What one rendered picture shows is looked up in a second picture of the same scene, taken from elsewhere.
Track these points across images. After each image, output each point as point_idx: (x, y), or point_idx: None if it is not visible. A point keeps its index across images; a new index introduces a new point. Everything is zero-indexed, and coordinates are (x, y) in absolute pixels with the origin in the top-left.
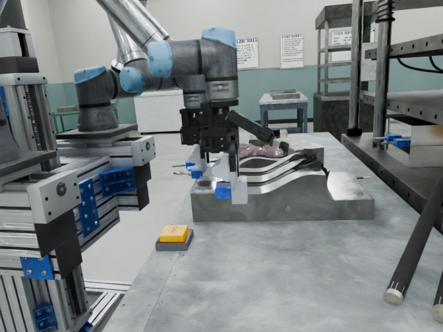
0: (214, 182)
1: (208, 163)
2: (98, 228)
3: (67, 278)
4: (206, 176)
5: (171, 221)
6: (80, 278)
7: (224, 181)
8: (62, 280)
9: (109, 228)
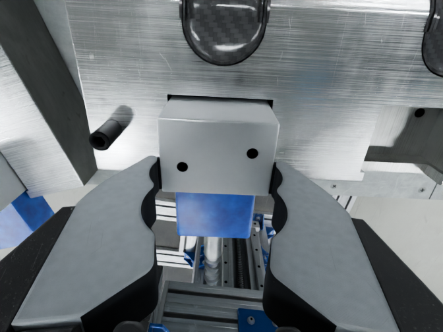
0: (422, 83)
1: (186, 163)
2: (239, 306)
3: (242, 273)
4: (290, 142)
5: (395, 195)
6: (228, 259)
7: (440, 10)
8: (263, 278)
9: (205, 287)
